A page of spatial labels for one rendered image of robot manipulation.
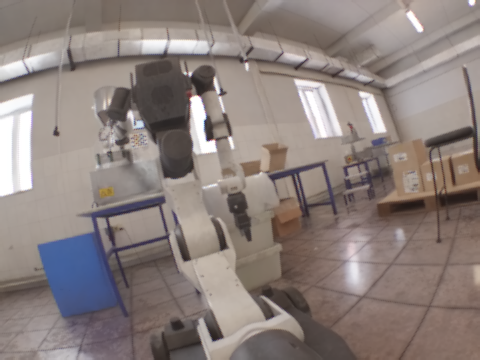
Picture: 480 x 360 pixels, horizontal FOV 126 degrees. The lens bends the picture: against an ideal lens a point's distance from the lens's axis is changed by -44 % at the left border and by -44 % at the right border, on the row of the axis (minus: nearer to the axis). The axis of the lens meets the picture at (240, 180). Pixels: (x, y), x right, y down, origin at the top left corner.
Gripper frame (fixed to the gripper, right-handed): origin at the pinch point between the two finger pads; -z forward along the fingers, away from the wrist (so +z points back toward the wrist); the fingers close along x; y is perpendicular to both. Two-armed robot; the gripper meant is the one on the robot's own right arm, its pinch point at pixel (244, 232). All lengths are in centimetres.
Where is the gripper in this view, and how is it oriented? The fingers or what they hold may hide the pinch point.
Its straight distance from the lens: 102.3
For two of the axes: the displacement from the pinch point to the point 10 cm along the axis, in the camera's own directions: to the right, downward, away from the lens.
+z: -2.4, -9.7, -0.3
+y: -9.4, 2.5, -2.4
